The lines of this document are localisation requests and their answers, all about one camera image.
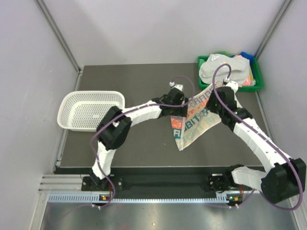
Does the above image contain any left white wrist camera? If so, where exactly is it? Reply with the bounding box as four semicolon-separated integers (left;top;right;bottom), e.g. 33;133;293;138
169;81;184;91

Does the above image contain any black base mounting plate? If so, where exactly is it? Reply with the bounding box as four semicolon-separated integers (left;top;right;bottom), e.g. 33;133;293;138
81;174;237;193

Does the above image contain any grey slotted cable duct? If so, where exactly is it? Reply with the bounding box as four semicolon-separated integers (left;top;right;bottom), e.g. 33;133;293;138
48;193;242;204

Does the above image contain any blue cloth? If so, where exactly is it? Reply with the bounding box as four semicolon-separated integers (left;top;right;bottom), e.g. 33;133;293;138
240;52;254;61

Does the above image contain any white perforated plastic basket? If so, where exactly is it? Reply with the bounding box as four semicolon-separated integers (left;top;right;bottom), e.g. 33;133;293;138
57;91;125;132

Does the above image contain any colourful rabbit print towel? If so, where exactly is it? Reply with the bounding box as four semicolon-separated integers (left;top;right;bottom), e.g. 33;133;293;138
171;85;221;151

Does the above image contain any pink striped towel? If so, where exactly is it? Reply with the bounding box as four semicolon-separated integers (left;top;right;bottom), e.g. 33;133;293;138
231;55;254;87

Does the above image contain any green plastic bin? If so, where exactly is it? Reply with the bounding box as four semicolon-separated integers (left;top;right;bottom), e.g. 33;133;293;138
197;56;264;92

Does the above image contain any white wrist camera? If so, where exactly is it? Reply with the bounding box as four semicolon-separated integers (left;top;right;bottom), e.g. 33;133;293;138
223;79;239;93
169;81;184;91

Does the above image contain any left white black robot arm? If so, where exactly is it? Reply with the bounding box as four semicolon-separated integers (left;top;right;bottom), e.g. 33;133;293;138
90;84;189;190

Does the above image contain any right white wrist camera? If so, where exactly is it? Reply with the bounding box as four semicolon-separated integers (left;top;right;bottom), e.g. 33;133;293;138
223;79;239;93

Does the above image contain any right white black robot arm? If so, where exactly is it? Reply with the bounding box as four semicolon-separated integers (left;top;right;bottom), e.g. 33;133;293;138
206;86;307;204

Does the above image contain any aluminium frame rail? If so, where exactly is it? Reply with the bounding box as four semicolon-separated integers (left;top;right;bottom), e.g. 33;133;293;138
38;174;86;193

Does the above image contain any green cloth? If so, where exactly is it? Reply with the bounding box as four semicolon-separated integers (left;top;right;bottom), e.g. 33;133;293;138
214;51;233;57

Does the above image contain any grey white towel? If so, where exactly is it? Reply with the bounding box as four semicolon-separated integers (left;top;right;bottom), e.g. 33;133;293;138
199;54;250;86

